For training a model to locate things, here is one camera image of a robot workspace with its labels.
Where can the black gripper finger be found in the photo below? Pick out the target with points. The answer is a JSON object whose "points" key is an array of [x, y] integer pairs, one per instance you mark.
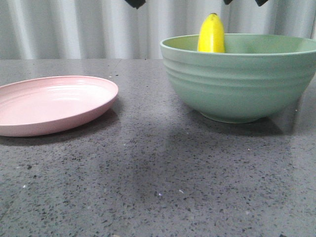
{"points": [[136, 3], [261, 2]]}

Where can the green ribbed bowl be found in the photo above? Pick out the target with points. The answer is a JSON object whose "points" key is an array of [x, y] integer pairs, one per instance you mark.
{"points": [[256, 76]]}

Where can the pink plate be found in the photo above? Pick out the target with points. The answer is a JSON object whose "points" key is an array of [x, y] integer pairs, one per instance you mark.
{"points": [[53, 104]]}

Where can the grey-white curtain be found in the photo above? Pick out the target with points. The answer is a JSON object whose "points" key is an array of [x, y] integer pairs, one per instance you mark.
{"points": [[81, 29]]}

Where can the yellow banana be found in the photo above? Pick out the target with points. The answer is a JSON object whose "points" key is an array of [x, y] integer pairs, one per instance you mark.
{"points": [[211, 36]]}

